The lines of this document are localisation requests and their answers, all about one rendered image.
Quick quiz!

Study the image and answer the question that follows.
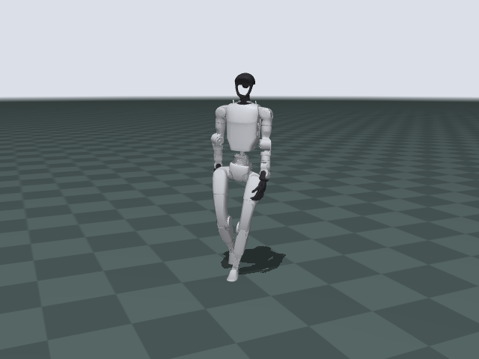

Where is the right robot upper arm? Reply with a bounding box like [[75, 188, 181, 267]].
[[211, 105, 228, 146]]

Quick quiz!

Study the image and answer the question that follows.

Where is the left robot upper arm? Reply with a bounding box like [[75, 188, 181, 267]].
[[258, 106, 273, 150]]

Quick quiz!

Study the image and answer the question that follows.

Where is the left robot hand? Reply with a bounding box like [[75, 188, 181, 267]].
[[250, 171, 269, 200]]

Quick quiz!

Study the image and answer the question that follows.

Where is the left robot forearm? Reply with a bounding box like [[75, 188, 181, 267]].
[[260, 140, 272, 179]]

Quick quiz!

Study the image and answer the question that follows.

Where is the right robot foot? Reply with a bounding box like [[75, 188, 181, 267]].
[[228, 248, 234, 265]]

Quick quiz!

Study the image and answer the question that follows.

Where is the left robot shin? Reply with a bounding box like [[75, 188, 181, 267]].
[[232, 225, 251, 271]]

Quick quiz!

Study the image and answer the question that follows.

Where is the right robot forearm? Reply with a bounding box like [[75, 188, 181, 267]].
[[212, 142, 223, 169]]

